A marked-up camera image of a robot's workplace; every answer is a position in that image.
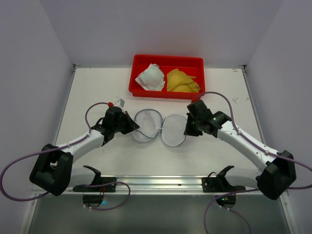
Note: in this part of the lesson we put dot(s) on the red plastic tray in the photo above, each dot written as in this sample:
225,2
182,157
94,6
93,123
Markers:
191,66

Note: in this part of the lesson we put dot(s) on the yellow bra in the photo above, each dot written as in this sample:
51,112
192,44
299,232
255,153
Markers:
178,81

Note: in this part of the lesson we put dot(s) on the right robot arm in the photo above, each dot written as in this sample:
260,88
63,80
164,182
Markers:
274,172

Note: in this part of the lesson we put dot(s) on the white mesh laundry bag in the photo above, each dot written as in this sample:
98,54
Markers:
152,124

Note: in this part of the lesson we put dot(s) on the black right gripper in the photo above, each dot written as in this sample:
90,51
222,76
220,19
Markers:
192,124

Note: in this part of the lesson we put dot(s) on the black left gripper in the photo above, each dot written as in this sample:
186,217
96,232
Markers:
125,123

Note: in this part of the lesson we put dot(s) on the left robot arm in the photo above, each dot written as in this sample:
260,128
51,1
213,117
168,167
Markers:
53,170

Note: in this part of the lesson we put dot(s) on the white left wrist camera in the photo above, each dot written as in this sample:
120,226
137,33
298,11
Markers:
120,103

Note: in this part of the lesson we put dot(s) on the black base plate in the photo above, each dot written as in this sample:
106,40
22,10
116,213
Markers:
219,185
107,184

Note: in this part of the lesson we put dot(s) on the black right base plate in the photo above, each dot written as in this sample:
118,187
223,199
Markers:
219,185

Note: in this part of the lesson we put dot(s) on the aluminium frame rail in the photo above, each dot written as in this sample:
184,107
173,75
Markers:
156,184

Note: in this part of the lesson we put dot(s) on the white bra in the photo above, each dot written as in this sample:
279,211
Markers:
151,79

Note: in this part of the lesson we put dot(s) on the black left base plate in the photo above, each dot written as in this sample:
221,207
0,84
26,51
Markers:
107,184

